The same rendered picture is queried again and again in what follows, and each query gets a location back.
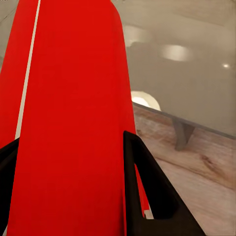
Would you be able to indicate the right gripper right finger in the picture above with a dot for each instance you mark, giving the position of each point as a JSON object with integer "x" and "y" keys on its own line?
{"x": 171, "y": 215}

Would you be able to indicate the radio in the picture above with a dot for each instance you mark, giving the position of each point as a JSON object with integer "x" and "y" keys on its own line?
{"x": 65, "y": 92}

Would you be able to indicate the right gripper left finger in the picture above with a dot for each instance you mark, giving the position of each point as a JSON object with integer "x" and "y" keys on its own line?
{"x": 8, "y": 158}

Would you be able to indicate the coffee table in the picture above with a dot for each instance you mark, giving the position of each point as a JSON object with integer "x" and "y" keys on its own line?
{"x": 181, "y": 58}

